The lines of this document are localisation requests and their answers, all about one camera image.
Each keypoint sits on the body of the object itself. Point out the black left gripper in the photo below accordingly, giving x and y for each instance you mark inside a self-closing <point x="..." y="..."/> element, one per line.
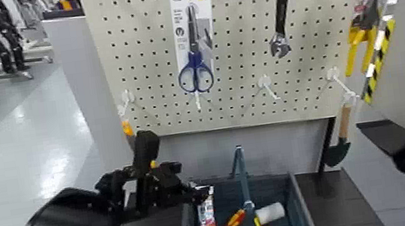
<point x="157" y="187"/>

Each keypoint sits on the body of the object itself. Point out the red glue tube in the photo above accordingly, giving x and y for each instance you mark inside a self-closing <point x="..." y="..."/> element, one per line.
<point x="207" y="218"/>

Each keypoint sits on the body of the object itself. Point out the red yellow screwdriver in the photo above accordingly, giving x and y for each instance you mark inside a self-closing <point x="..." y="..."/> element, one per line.
<point x="233" y="221"/>

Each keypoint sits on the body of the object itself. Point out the white pegboard hook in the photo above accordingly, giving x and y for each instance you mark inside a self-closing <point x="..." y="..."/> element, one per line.
<point x="127" y="100"/>
<point x="266" y="83"/>
<point x="341" y="84"/>
<point x="198" y="100"/>

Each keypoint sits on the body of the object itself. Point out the grey yellow bar clamp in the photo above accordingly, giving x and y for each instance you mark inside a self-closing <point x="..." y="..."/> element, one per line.
<point x="127" y="129"/>

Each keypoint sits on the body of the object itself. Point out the white pegboard panel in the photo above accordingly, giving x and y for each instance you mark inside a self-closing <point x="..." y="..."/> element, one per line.
<point x="251" y="95"/>

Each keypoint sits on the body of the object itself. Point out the black support leg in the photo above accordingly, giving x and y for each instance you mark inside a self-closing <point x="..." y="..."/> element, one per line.
<point x="326" y="148"/>

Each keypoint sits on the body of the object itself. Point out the grey side panel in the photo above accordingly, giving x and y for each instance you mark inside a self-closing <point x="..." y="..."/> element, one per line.
<point x="90" y="105"/>

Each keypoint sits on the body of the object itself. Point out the blue scissors on card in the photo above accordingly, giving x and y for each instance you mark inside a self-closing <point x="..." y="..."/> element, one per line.
<point x="191" y="31"/>

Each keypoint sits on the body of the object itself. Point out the black shelf board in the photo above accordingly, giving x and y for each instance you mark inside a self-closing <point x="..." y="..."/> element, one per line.
<point x="386" y="135"/>

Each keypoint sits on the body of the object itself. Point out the yellow black striped bar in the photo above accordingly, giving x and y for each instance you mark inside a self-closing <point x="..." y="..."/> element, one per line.
<point x="376" y="61"/>

